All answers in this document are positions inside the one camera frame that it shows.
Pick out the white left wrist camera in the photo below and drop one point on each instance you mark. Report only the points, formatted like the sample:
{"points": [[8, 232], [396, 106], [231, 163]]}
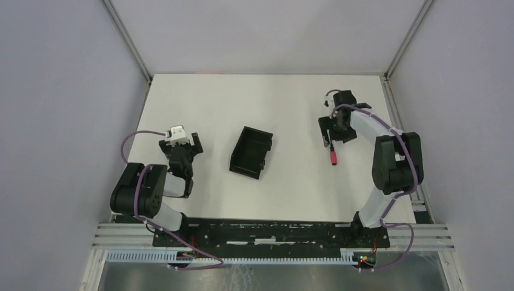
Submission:
{"points": [[176, 135]]}

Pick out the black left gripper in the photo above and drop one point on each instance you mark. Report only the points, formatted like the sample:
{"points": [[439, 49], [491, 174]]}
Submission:
{"points": [[197, 147]]}

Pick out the aluminium right side rail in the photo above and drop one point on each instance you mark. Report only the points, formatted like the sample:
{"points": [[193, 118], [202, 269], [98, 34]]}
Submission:
{"points": [[418, 199]]}

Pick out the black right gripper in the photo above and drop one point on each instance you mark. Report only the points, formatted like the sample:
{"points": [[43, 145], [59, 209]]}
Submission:
{"points": [[325, 123]]}

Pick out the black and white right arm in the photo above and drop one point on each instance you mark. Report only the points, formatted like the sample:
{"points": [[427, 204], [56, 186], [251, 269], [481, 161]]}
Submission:
{"points": [[397, 165]]}

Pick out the red handled screwdriver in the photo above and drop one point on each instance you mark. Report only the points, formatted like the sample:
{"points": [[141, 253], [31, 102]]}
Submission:
{"points": [[333, 155]]}

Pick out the aluminium corner post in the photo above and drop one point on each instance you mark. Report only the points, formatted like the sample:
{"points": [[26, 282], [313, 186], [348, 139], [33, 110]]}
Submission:
{"points": [[127, 39], [414, 27]]}

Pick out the black plastic bin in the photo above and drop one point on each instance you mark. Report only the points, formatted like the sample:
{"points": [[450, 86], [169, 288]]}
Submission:
{"points": [[248, 156]]}

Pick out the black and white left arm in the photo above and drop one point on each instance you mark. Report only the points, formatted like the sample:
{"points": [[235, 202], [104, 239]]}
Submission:
{"points": [[141, 188]]}

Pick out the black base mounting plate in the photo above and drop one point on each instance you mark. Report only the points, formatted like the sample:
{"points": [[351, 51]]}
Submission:
{"points": [[242, 238]]}

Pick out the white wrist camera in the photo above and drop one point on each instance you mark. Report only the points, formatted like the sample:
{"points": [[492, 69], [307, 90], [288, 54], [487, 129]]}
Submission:
{"points": [[176, 135], [329, 102]]}

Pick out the aluminium right corner post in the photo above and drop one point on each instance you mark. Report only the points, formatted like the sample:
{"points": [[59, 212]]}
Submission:
{"points": [[414, 27]]}

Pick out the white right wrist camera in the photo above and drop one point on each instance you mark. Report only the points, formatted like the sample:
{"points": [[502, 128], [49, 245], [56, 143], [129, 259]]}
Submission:
{"points": [[329, 102]]}

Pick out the aluminium left corner post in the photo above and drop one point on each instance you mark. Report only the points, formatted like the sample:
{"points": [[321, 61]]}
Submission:
{"points": [[127, 39]]}

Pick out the aluminium front frame rail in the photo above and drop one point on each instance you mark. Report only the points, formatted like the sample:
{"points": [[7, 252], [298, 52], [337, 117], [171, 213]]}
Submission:
{"points": [[427, 238]]}

